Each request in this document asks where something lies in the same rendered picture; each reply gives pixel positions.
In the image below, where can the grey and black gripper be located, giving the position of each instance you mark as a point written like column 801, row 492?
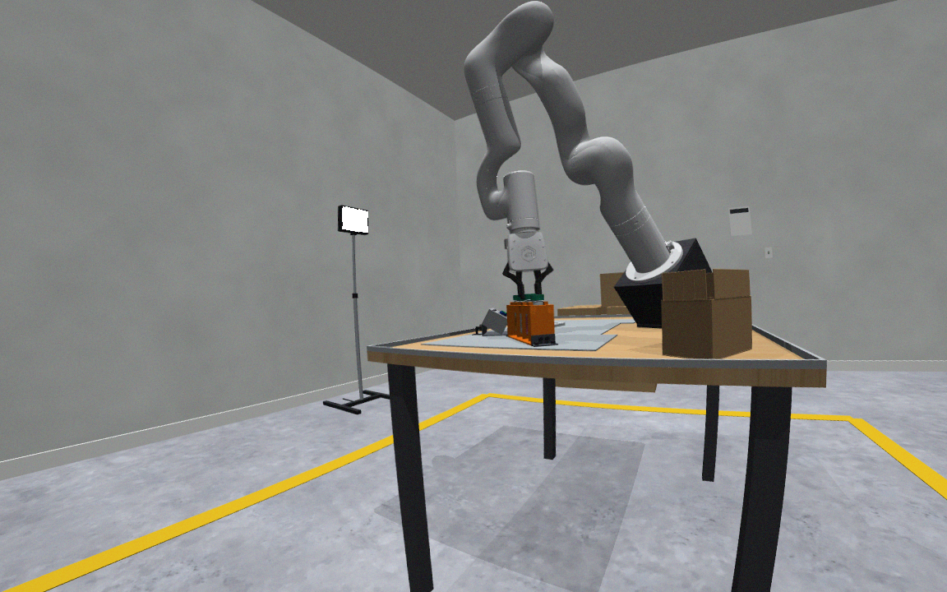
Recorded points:
column 525, row 252

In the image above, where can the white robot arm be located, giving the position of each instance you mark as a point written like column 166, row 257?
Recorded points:
column 603, row 161

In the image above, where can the brown cardboard box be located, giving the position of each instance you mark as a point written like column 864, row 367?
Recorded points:
column 706, row 315

